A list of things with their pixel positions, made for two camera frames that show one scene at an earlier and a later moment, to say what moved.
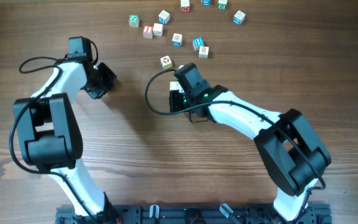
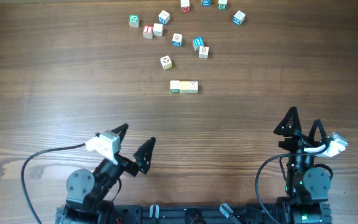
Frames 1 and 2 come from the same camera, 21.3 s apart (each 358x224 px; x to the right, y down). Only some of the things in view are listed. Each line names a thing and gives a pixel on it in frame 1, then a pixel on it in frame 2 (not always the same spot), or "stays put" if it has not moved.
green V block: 185,5 stays put
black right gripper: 173,101 → 299,140
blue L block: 176,40 stays put
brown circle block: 166,62 stays put
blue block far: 206,2 stays put
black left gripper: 110,78 → 140,165
